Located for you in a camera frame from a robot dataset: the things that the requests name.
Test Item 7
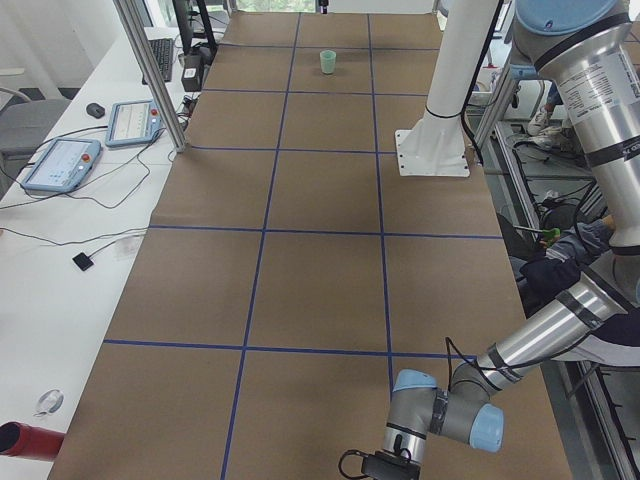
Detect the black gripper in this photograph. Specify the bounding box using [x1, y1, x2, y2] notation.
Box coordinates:
[361, 451, 420, 480]

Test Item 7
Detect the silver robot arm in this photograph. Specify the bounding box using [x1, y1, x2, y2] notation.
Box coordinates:
[361, 1, 639, 479]

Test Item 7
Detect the green cup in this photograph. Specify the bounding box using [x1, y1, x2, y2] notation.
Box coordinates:
[319, 50, 337, 75]

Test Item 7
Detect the seated person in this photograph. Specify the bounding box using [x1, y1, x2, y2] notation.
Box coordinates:
[511, 215, 639, 367]

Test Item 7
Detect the clear tape roll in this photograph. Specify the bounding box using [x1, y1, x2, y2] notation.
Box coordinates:
[34, 389, 64, 417]

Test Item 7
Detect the small black square pad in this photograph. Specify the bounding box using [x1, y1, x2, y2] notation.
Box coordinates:
[72, 252, 94, 271]

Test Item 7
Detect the red cylinder tube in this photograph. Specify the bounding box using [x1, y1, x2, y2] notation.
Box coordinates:
[1, 421, 65, 461]

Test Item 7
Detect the far blue teach pendant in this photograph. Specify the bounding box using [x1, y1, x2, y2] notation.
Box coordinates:
[105, 100, 163, 148]

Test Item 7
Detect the blue teach pendant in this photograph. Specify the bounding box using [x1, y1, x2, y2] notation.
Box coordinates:
[21, 137, 102, 193]
[105, 100, 163, 148]

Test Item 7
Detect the black power adapter box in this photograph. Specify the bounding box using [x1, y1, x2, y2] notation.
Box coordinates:
[181, 55, 203, 92]

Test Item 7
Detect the near blue teach pendant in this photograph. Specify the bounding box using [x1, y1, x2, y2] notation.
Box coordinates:
[21, 137, 102, 193]

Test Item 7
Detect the black computer mouse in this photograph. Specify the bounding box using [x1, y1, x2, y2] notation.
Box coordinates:
[85, 102, 106, 119]

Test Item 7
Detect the black keyboard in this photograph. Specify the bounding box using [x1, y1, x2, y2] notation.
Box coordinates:
[149, 38, 174, 82]

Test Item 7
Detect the aluminium frame post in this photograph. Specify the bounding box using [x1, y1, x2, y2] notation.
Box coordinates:
[113, 0, 186, 153]

